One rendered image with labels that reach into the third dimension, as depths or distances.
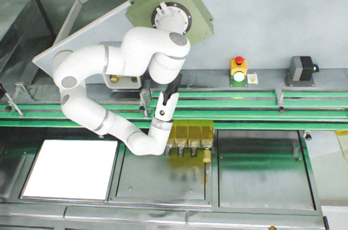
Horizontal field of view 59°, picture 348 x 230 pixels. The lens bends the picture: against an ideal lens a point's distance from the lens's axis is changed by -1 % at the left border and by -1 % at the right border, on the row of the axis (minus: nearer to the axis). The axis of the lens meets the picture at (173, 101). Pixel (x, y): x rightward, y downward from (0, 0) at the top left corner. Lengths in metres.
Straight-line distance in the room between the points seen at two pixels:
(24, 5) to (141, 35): 1.40
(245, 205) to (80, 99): 0.88
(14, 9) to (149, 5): 1.18
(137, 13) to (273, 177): 0.95
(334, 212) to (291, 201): 3.43
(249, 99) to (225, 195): 0.45
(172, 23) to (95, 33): 0.46
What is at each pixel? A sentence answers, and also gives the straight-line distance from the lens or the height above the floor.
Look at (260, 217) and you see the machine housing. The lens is 1.43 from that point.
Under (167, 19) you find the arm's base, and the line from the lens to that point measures 1.13.
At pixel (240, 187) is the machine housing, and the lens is 1.51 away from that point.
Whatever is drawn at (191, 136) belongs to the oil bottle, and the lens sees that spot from 1.41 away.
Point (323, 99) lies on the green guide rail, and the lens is 1.49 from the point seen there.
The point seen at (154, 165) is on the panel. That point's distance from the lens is 1.53.
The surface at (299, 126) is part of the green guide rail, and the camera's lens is 1.58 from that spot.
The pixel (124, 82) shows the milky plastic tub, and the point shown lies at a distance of 1.54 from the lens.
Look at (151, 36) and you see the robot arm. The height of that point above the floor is 1.15.
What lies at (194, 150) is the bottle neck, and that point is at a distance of 1.39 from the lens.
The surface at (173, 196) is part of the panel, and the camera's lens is 1.45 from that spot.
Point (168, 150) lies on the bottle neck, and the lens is 1.39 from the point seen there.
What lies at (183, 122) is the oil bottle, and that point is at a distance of 1.46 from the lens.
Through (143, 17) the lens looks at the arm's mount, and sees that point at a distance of 1.22.
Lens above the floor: 1.84
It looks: 40 degrees down
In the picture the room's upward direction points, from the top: 174 degrees counter-clockwise
